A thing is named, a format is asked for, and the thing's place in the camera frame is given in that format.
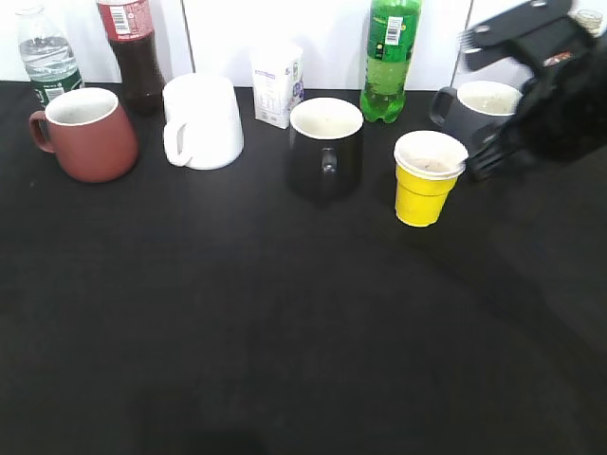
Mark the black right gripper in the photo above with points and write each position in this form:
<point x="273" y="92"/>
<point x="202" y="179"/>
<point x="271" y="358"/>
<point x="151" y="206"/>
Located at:
<point x="562" y="115"/>

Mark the brown nescafe coffee bottle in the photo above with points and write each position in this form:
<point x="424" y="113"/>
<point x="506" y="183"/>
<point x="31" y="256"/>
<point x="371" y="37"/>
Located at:
<point x="590" y="19"/>

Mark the red ceramic mug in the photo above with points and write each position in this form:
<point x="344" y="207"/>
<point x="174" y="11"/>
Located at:
<point x="89" y="133"/>

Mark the grey ceramic mug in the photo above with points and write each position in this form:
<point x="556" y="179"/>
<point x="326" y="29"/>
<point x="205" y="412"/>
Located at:
<point x="463" y="112"/>

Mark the green sprite bottle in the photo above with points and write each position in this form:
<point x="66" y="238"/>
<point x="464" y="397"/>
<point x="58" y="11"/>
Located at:
<point x="389" y="49"/>

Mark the black ceramic mug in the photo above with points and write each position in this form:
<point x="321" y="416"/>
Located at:
<point x="324" y="159"/>

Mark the white ceramic mug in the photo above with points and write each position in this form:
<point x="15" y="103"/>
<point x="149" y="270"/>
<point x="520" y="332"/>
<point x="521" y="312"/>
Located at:
<point x="203" y="129"/>

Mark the yellow paper cup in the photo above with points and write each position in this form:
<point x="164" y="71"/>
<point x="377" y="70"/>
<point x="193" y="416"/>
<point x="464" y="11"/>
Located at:
<point x="427" y="167"/>

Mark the white milk carton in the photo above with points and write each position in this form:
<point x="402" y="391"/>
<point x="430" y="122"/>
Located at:
<point x="277" y="82"/>

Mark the cola bottle red label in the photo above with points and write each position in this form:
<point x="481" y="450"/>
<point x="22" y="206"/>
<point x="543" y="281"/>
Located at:
<point x="130" y="33"/>

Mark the clear water bottle green label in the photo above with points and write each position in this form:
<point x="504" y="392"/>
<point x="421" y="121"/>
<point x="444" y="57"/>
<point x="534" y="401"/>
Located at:
<point x="47" y="56"/>

